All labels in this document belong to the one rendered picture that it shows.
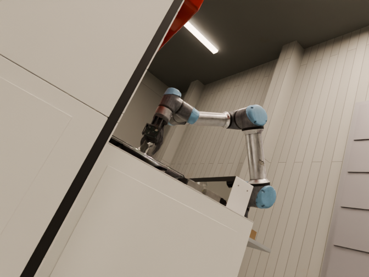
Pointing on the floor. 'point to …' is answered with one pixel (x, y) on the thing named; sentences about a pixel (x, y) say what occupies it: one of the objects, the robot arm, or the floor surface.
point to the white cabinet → (145, 227)
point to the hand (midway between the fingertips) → (143, 159)
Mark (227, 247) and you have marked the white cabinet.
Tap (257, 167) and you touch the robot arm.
